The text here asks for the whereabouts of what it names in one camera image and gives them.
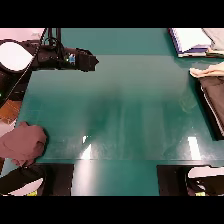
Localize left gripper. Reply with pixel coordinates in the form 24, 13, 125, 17
76, 48, 100, 73

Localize maroon garment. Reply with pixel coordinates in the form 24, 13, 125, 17
0, 121, 48, 167

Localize blue garment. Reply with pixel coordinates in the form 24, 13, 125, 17
176, 45, 210, 58

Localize cream garment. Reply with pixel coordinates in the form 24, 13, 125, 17
189, 61, 224, 80

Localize light grey garment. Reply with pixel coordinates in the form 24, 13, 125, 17
202, 28, 224, 56

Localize dark grey garment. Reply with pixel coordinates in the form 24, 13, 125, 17
196, 76, 224, 141

